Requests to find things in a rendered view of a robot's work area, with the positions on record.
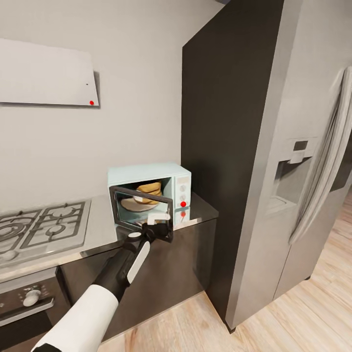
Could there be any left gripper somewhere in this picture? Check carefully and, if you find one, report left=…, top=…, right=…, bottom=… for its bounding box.
left=142, top=222, right=173, bottom=240

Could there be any popcorn bag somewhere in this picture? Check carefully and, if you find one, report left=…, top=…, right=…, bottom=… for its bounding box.
left=131, top=178, right=162, bottom=196

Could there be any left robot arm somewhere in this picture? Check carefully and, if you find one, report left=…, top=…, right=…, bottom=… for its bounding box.
left=31, top=213, right=173, bottom=352

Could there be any microwave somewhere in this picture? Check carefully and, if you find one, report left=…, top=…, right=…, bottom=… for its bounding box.
left=107, top=161, right=191, bottom=243

